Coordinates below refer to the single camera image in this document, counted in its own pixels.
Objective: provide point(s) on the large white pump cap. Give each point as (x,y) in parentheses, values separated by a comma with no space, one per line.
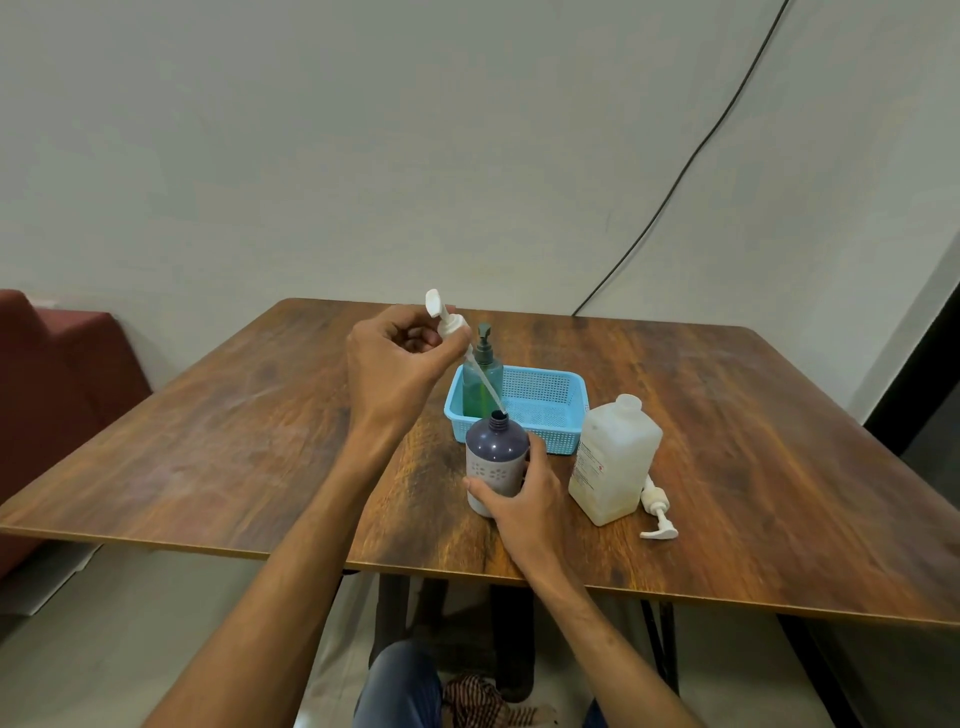
(658,514)

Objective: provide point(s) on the person's left forearm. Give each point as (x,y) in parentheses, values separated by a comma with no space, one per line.
(262,592)

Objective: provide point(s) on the large translucent bottle yellow liquid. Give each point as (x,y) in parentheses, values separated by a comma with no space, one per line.
(615,465)

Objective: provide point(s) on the person's right forearm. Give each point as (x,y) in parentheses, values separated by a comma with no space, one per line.
(615,660)

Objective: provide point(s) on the person's left hand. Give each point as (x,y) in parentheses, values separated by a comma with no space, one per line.
(394,367)

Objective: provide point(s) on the blue plastic basket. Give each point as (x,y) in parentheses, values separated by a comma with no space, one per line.
(544,405)

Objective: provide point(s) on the black metal table leg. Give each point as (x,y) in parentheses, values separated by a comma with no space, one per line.
(660,645)
(390,615)

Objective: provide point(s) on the person's left leg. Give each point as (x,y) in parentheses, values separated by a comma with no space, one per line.
(401,690)

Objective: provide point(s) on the brown checkered cloth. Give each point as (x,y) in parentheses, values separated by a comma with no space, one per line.
(480,705)

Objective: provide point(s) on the small green plastic bottle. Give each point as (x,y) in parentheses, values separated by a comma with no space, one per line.
(484,382)

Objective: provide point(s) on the person's right hand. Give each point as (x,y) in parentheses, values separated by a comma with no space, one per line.
(525,517)

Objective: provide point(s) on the black table support post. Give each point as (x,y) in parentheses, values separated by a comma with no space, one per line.
(514,641)

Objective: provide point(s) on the small white pump cap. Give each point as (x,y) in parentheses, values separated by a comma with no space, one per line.
(450,322)

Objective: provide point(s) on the person's right leg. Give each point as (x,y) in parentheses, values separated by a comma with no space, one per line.
(594,716)

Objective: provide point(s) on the small navy white floral bottle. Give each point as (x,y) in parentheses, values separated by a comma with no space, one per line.
(495,457)

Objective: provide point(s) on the dark red sofa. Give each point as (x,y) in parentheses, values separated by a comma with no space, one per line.
(60,390)

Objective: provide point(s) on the green pump cap yellow tube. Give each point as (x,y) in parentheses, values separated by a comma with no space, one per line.
(484,341)

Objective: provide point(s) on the white flat board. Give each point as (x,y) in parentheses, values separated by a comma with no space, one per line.
(45,577)

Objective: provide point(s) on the person's leg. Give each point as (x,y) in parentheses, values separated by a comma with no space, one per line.
(594,716)
(401,690)

